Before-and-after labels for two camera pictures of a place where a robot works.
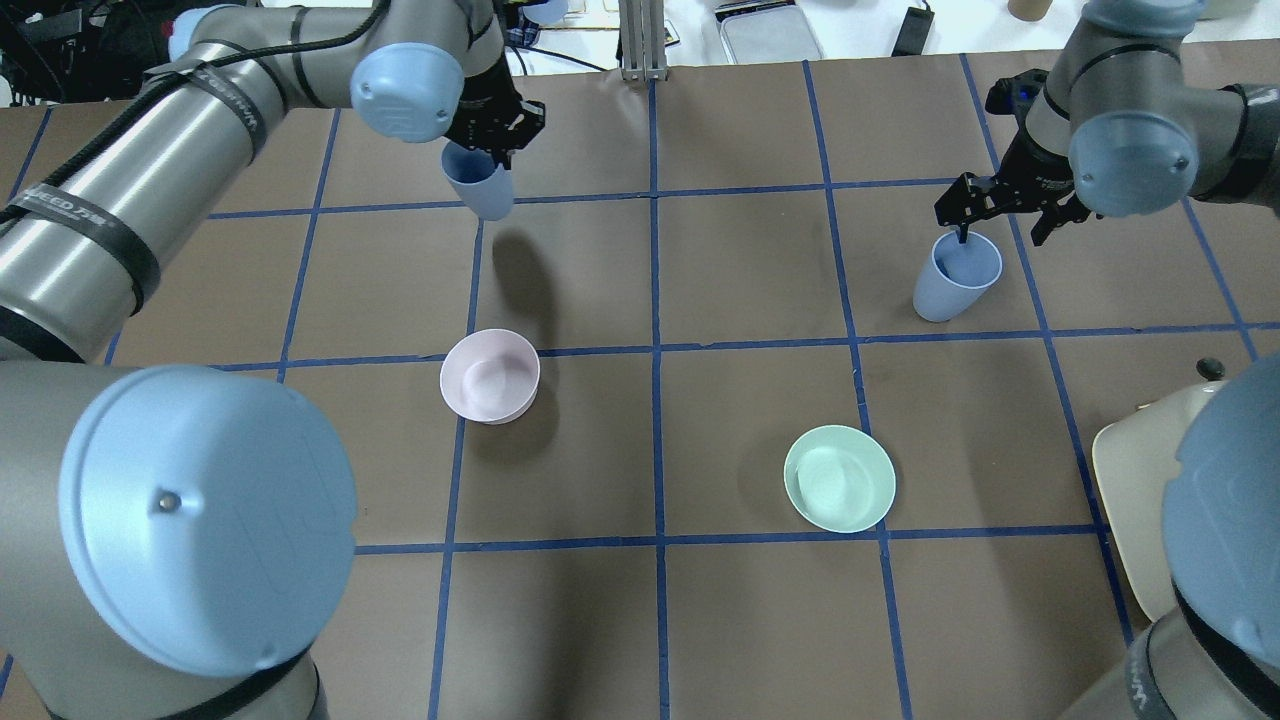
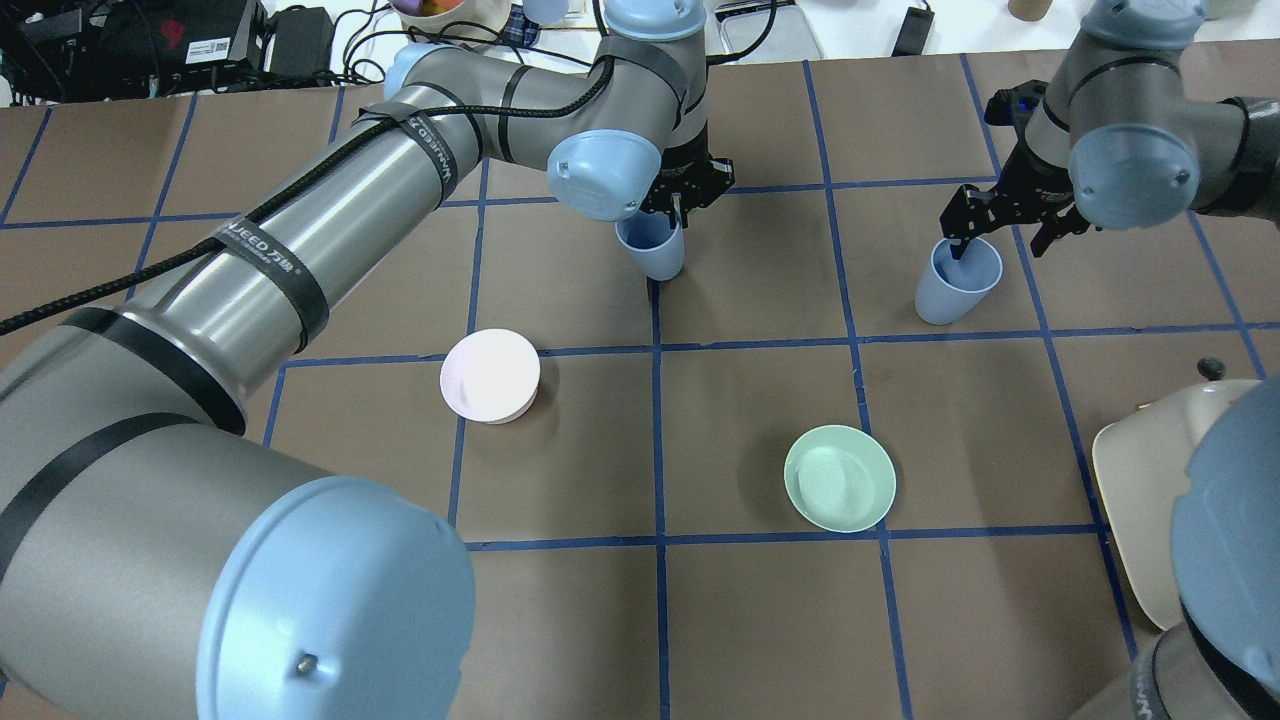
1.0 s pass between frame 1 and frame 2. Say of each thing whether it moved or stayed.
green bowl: stayed
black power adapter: stayed
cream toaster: stayed
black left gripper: moved
